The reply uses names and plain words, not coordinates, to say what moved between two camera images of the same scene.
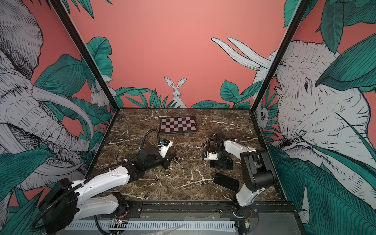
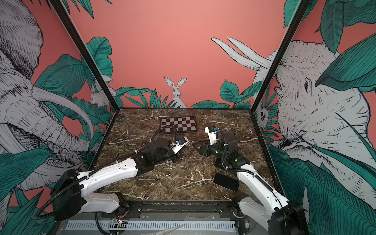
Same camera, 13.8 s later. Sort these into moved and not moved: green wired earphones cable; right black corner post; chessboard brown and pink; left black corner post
Moved: green wired earphones cable
Not moved: left black corner post; right black corner post; chessboard brown and pink
